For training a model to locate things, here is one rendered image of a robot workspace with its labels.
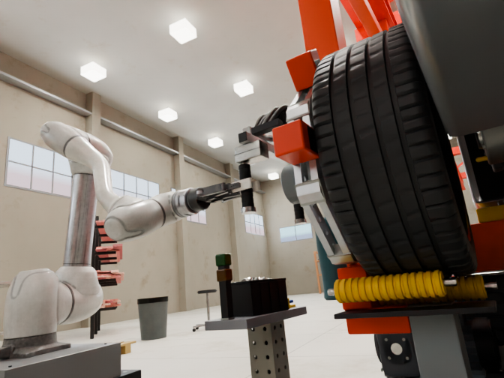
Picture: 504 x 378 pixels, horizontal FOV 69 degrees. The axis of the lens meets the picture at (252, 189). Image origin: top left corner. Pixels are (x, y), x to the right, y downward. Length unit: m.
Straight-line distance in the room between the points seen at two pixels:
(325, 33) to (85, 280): 1.49
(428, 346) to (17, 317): 1.20
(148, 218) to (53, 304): 0.50
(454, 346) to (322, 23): 1.46
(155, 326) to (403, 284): 4.79
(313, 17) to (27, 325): 1.73
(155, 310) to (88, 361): 4.15
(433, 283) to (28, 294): 1.20
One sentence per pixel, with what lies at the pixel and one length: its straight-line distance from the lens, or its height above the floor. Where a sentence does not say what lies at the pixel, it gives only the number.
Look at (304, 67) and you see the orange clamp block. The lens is 1.05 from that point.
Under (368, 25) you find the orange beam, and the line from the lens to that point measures 3.60.
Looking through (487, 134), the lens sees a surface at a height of 0.83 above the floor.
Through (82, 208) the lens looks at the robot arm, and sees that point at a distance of 1.63.
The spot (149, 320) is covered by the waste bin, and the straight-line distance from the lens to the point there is 5.50.
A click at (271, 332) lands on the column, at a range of 1.39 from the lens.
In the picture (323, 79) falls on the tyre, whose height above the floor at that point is 0.99.
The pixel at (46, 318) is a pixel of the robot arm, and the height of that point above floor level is 0.51.
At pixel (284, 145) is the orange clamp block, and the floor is 0.84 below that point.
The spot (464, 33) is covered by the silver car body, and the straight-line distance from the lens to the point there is 0.40.
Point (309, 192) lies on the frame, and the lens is 0.87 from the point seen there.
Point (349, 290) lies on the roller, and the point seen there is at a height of 0.51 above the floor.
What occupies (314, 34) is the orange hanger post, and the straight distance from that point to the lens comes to 1.92.
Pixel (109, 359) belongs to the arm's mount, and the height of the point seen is 0.36.
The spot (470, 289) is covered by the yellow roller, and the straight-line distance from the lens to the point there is 1.02.
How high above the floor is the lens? 0.54
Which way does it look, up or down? 15 degrees up
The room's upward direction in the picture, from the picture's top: 6 degrees counter-clockwise
